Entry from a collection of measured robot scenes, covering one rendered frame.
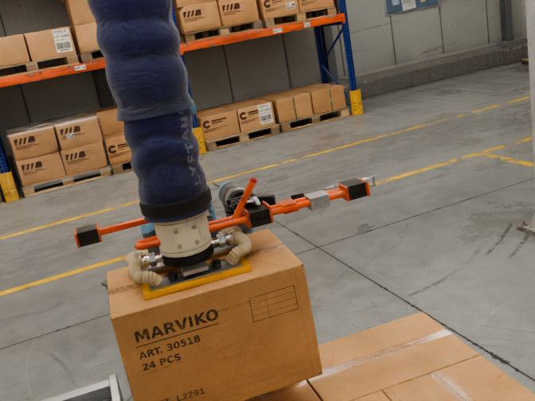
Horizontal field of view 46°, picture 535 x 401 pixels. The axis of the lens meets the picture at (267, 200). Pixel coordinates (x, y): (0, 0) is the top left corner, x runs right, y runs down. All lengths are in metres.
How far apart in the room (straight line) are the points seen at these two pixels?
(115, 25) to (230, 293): 0.85
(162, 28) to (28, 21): 8.58
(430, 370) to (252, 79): 9.12
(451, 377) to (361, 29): 10.09
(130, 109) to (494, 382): 1.46
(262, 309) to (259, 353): 0.15
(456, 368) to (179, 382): 0.96
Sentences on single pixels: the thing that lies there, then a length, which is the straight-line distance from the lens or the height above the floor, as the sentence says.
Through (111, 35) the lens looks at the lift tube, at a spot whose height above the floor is 1.84.
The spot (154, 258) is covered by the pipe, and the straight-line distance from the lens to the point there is 2.04.
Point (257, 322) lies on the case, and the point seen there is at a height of 0.92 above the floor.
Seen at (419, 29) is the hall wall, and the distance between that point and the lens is 12.67.
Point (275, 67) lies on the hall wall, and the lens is 11.23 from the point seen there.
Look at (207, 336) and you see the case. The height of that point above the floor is 0.92.
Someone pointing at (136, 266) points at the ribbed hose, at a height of 1.15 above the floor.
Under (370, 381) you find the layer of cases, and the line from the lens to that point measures 2.32.
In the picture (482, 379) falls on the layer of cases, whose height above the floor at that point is 0.54.
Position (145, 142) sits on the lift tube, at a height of 1.53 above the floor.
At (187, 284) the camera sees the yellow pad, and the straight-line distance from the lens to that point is 1.94.
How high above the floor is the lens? 1.83
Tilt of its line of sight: 16 degrees down
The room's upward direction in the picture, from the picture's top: 10 degrees counter-clockwise
